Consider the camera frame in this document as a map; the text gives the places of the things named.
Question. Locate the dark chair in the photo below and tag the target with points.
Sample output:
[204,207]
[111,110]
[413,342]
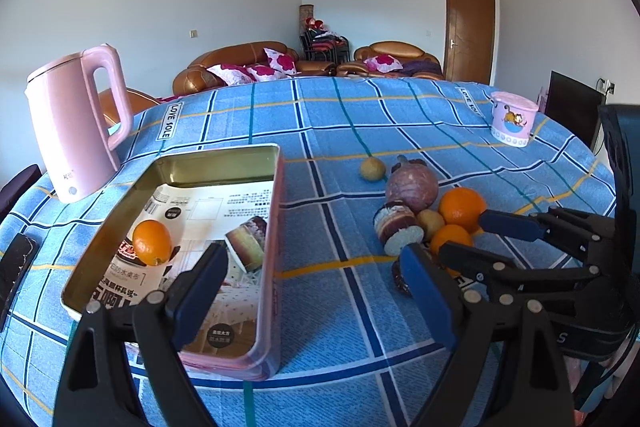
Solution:
[17,189]

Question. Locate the stacked dark chairs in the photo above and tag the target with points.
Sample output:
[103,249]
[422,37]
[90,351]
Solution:
[325,47]

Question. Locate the brown leather armchair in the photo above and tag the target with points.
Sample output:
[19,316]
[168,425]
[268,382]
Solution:
[400,49]

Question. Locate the pink electric kettle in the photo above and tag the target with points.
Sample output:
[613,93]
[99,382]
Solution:
[65,132]

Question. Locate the pink cartoon print cup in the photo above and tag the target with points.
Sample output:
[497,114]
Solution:
[514,119]

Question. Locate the chocolate cream cake roll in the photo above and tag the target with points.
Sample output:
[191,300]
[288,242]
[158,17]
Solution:
[397,227]

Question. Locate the pink tin box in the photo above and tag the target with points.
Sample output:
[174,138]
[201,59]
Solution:
[270,307]

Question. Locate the orange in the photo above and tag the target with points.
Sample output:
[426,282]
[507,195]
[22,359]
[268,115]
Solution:
[152,243]
[462,207]
[450,237]

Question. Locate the printed paper leaflet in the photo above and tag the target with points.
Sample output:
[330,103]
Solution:
[210,212]

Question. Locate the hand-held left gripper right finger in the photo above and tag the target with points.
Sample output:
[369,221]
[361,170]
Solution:
[425,292]

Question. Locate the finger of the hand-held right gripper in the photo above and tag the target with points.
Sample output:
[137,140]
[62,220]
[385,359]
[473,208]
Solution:
[510,224]
[470,259]

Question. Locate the brown wooden door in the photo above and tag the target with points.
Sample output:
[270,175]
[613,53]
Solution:
[470,32]

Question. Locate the white and red floral cushion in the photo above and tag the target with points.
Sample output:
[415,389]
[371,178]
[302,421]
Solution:
[265,72]
[227,74]
[382,63]
[281,61]

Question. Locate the brown leather chair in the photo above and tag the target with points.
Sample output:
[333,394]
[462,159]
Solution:
[132,102]

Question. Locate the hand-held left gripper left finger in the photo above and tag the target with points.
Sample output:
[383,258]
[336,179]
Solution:
[200,297]

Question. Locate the large purple round fruit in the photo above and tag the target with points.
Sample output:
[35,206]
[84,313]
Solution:
[412,192]

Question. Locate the brown leather sofa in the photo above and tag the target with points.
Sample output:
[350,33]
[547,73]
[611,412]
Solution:
[235,54]

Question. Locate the blue plaid tablecloth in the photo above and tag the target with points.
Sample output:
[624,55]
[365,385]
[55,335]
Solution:
[325,132]

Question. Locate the purple blanket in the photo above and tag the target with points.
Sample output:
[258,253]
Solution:
[422,68]

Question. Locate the tall woven basket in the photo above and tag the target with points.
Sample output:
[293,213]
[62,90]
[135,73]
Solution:
[305,14]

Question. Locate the dark chocolate pastry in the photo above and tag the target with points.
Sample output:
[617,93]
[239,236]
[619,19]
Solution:
[401,279]

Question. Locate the black phone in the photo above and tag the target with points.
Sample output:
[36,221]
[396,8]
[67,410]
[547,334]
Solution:
[15,272]

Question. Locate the wall socket with plug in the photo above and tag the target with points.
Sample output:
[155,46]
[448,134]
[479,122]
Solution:
[606,85]

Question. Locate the black television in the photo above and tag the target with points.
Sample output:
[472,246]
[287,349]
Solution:
[570,107]

